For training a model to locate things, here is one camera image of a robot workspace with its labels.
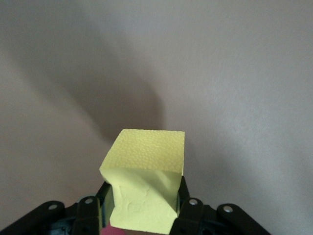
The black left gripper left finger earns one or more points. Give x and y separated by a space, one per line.
85 213

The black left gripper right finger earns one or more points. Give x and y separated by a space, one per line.
195 215

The yellow foam cube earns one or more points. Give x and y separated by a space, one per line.
146 159

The brown table cover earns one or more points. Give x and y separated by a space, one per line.
220 73

